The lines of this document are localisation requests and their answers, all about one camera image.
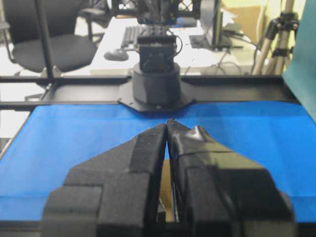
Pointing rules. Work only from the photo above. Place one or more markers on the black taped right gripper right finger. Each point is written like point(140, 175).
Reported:
point(222, 193)

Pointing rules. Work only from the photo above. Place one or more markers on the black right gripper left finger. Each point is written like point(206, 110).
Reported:
point(114, 194)

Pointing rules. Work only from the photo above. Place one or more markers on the brown cardboard box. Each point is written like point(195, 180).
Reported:
point(166, 191)

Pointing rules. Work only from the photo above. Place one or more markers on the blue table cloth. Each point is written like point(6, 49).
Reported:
point(279, 136)

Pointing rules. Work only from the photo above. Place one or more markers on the white desk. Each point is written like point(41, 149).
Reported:
point(160, 50)

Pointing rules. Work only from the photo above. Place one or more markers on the grey computer mouse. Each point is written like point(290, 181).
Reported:
point(116, 55)

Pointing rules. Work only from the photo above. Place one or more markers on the teal backdrop board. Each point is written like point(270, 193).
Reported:
point(300, 76)

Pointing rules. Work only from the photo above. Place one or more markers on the black keyboard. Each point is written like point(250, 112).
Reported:
point(130, 35)

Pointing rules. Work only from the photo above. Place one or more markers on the black office chair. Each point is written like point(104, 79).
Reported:
point(48, 35)

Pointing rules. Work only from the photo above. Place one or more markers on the black computer monitor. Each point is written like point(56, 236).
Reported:
point(211, 21)

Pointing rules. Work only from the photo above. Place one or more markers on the black frame rail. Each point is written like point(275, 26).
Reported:
point(195, 89)

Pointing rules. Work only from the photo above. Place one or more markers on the silver camera tripod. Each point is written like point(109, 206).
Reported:
point(274, 49)

